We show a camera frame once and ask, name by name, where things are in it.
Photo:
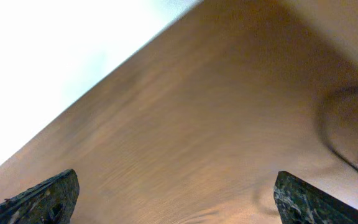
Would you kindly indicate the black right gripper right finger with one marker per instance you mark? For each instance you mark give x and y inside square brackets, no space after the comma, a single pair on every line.
[302,203]

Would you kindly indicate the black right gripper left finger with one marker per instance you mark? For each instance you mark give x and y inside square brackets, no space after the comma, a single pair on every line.
[51,201]

